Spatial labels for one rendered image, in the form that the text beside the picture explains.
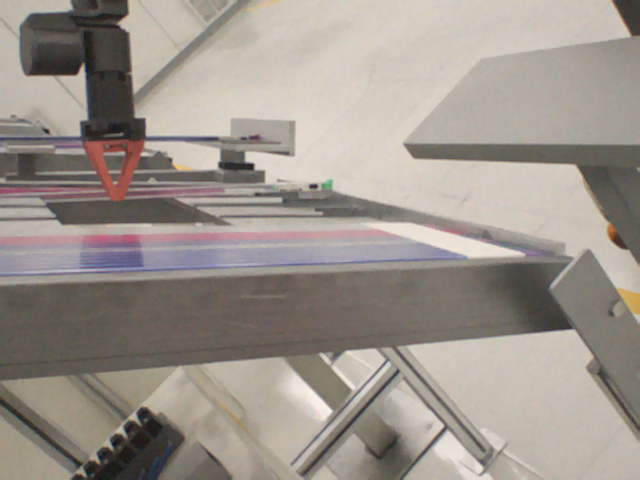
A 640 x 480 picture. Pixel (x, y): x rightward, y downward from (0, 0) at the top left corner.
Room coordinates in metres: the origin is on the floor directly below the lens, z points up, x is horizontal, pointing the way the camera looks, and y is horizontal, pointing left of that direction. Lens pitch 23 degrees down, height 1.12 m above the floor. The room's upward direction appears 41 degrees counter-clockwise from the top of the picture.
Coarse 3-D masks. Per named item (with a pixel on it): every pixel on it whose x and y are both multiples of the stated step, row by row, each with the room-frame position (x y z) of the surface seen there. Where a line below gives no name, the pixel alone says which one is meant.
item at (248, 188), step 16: (48, 192) 0.96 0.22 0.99; (64, 192) 0.96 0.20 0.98; (80, 192) 0.96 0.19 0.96; (96, 192) 0.96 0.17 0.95; (128, 192) 0.97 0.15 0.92; (144, 192) 0.97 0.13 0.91; (160, 192) 0.97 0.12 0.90; (176, 192) 0.98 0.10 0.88; (192, 192) 0.98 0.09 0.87; (208, 192) 0.98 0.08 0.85; (224, 192) 0.98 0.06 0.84; (240, 192) 0.99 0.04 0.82; (256, 192) 0.99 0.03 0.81; (272, 192) 1.00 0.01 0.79
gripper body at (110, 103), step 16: (96, 80) 0.97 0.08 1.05; (112, 80) 0.97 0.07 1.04; (128, 80) 0.98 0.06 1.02; (96, 96) 0.97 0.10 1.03; (112, 96) 0.96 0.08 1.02; (128, 96) 0.97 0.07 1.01; (96, 112) 0.97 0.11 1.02; (112, 112) 0.96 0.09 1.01; (128, 112) 0.97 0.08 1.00; (96, 128) 0.93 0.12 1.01; (112, 128) 0.98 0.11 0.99; (144, 128) 0.94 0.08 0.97
